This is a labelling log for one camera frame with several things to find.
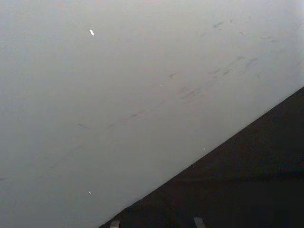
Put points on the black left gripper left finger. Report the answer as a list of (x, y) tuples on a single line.
[(115, 224)]

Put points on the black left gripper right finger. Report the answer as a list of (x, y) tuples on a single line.
[(198, 223)]

